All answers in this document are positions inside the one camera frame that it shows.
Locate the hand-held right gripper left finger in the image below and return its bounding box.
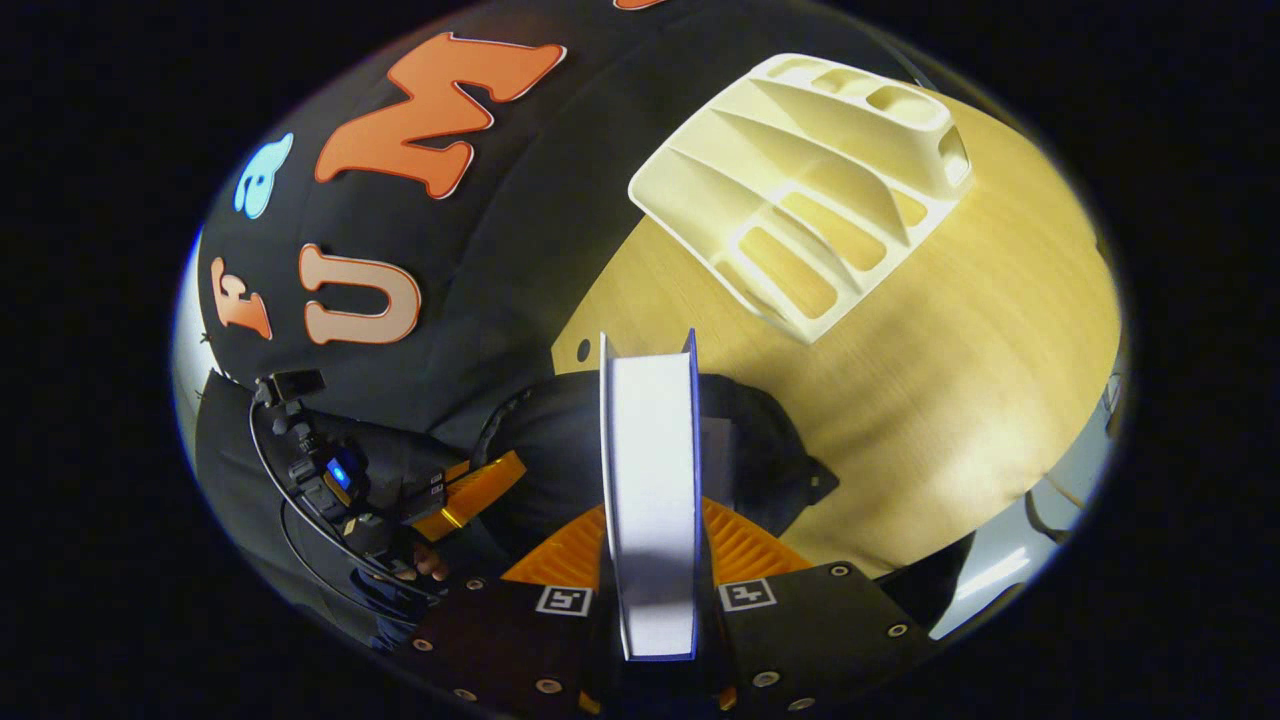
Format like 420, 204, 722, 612
408, 503, 628, 718

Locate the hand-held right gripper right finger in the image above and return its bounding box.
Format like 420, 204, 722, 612
698, 495, 938, 715

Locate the blue cover book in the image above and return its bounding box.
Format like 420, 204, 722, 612
597, 327, 702, 664

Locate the white bookshelf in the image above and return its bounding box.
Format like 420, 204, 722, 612
627, 52, 975, 347

